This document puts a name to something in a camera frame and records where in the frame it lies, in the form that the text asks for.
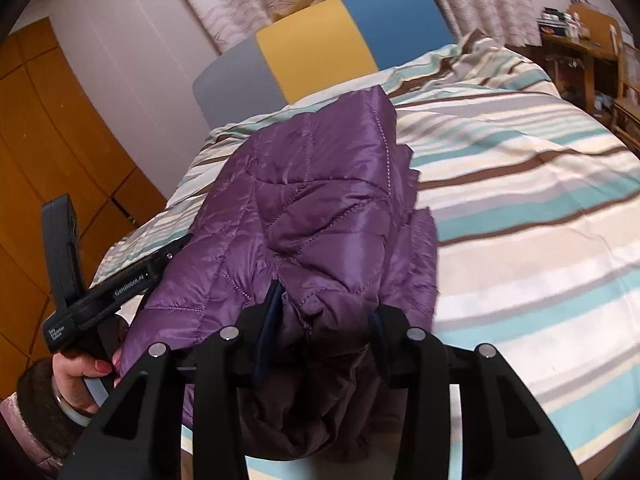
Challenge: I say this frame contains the purple quilted jacket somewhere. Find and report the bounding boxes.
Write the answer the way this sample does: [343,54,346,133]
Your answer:
[112,85,441,463]

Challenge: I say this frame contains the person's left forearm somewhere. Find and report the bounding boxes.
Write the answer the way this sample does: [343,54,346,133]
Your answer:
[0,360,101,478]

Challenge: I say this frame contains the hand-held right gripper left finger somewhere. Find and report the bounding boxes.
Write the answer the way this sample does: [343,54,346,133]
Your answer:
[59,281,285,480]

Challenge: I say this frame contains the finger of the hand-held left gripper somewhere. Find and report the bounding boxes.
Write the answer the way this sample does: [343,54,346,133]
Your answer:
[145,235,197,293]

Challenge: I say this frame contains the person's left hand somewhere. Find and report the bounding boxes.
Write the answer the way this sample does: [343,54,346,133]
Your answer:
[54,347,126,413]

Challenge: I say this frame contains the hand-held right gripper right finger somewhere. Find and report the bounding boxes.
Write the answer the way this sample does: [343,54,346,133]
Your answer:
[371,306,585,480]

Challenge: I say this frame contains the cluttered desk items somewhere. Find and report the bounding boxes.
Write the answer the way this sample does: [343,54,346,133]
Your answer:
[537,0,593,41]

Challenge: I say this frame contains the grey yellow blue cushion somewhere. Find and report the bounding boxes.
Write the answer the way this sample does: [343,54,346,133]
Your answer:
[192,0,457,128]

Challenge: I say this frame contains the striped duvet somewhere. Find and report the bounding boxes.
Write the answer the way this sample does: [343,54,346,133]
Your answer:
[92,30,640,480]

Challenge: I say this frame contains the wooden desk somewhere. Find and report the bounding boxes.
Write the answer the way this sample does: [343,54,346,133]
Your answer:
[537,2,626,121]

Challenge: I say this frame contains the pale bangle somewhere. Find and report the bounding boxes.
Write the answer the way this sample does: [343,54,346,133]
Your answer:
[51,375,101,423]

